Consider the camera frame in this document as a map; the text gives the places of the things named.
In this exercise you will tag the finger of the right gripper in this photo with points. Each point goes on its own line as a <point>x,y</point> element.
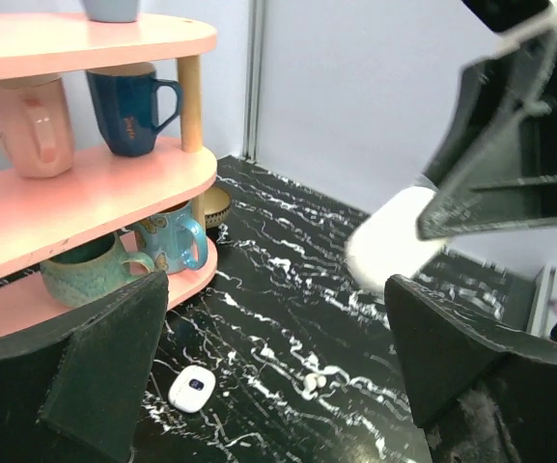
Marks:
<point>496,169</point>

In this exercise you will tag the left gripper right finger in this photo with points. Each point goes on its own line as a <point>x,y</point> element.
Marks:
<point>480,390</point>

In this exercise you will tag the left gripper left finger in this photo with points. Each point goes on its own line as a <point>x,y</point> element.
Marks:
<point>71,387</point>

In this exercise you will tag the white earbuds charging case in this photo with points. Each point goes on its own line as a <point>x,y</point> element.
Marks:
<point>192,389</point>

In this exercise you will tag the white oval pebble case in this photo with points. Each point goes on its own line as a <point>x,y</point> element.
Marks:
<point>388,243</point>

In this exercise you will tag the teal glazed ceramic mug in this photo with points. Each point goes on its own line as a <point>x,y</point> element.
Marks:
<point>92,270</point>

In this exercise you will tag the blue butterfly mug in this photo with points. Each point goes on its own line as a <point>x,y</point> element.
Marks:
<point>173,239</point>

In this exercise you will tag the pink three-tier wooden shelf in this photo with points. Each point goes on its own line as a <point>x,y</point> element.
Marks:
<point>41,218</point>

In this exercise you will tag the white earbud centre right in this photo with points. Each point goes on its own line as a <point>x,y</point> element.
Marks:
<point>312,382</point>

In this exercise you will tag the brown ceramic bowl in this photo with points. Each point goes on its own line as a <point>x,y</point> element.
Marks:
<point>217,206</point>

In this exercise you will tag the pink mug on shelf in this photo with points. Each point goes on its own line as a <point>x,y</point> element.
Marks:
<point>35,127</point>

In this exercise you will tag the dark blue mug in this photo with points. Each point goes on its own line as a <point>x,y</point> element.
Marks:
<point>126,107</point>

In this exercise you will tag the right light blue cup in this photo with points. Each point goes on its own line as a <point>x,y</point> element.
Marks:
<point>111,11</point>

